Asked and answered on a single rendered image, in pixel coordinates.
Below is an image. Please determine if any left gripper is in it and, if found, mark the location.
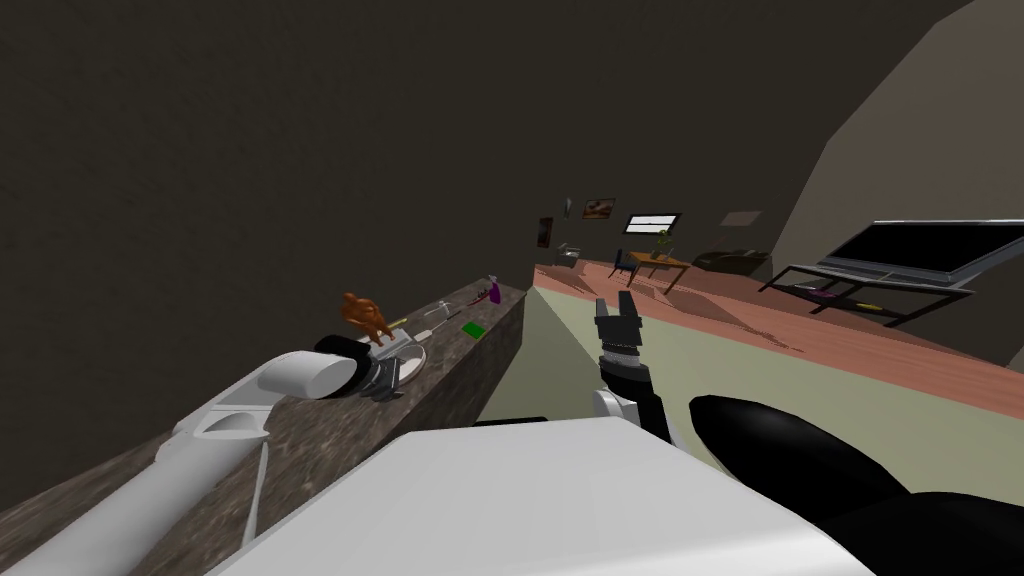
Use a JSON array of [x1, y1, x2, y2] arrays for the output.
[[359, 355, 407, 403]]

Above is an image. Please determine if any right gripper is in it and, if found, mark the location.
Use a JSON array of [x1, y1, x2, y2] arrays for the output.
[[593, 289, 645, 347]]

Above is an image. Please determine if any white plate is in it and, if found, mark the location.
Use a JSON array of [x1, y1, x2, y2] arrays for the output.
[[374, 339, 428, 387]]

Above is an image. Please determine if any orange-brown figurine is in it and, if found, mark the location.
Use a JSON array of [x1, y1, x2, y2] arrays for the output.
[[341, 291, 396, 346]]

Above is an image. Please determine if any wooden table with plant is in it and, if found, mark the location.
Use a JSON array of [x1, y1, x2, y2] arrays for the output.
[[626, 229, 693, 295]]

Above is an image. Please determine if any white spatula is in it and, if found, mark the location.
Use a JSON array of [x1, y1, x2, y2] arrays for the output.
[[414, 299, 459, 343]]

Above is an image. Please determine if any white window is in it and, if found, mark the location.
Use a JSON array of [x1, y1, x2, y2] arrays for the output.
[[623, 211, 683, 237]]

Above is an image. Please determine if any dark sofa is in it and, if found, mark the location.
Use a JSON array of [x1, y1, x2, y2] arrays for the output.
[[691, 249, 774, 281]]

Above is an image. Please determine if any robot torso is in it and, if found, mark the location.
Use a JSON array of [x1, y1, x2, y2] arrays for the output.
[[203, 415, 878, 576]]

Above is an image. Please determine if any black television on stand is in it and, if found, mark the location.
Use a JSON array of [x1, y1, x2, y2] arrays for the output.
[[757, 218, 1024, 328]]

